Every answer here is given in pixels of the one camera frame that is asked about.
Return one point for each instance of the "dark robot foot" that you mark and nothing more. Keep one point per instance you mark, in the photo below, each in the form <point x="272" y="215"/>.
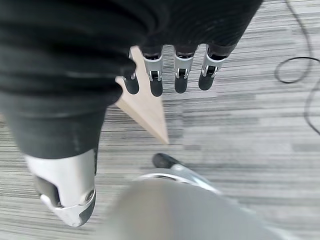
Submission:
<point x="163" y="160"/>

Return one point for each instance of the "silver robot leg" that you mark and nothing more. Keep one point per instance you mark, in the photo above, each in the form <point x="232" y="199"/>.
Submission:
<point x="180" y="207"/>

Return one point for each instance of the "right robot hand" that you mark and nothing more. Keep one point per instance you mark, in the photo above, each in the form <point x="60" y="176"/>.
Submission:
<point x="62" y="62"/>

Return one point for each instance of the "light wooden furniture leg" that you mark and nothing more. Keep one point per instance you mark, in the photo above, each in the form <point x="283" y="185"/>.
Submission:
<point x="150" y="110"/>

